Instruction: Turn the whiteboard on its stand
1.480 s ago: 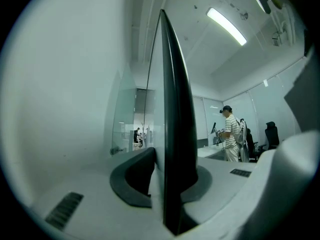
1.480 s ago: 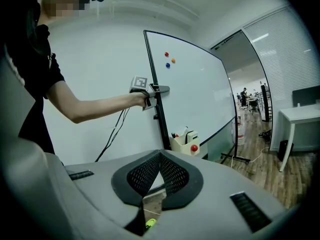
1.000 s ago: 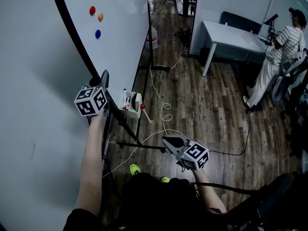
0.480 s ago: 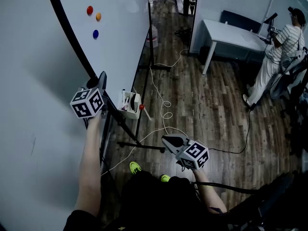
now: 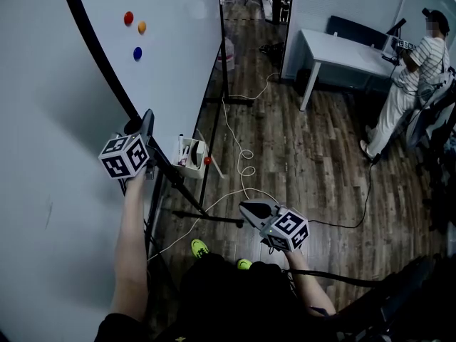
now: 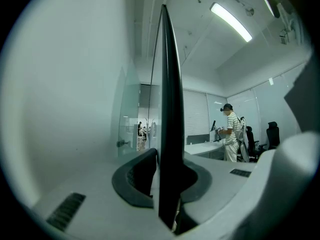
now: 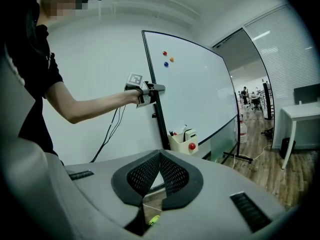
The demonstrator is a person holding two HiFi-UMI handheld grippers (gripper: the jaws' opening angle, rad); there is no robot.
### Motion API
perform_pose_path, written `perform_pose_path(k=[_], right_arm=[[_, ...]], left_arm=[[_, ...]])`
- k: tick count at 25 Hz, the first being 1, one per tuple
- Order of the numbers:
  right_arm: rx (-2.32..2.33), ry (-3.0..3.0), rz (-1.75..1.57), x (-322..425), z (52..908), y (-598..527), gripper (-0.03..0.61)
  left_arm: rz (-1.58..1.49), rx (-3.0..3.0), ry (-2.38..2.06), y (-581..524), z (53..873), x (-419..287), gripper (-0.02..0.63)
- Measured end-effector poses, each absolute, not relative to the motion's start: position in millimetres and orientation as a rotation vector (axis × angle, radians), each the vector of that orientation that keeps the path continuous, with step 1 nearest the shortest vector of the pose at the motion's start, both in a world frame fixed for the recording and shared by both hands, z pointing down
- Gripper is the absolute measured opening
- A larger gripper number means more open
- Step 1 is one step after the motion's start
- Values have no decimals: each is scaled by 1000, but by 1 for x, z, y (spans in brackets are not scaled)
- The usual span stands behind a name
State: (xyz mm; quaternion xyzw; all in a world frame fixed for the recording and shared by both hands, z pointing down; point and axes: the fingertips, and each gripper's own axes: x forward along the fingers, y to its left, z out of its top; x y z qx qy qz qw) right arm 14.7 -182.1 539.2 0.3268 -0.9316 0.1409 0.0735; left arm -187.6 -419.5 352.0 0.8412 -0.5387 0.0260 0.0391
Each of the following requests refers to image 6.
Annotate black high-back office chair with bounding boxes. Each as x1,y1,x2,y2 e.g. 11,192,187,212
266,121,281,150

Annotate long ceiling light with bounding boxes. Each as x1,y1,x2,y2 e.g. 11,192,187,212
260,0,281,19
209,1,253,43

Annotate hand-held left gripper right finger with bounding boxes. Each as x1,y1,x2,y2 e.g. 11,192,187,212
174,156,258,236

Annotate white office desk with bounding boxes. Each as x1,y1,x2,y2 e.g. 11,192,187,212
184,141,226,160

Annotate dark desk partition panel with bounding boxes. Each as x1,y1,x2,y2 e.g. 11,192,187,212
186,133,210,145

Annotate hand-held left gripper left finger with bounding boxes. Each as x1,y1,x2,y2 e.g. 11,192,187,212
32,147,181,240

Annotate black-framed rolling whiteboard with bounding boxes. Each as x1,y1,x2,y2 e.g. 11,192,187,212
147,3,186,231

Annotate black desk lamp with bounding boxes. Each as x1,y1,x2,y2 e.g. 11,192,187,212
211,120,221,143

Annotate distant office desks and chairs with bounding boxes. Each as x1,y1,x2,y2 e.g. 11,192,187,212
136,118,158,151

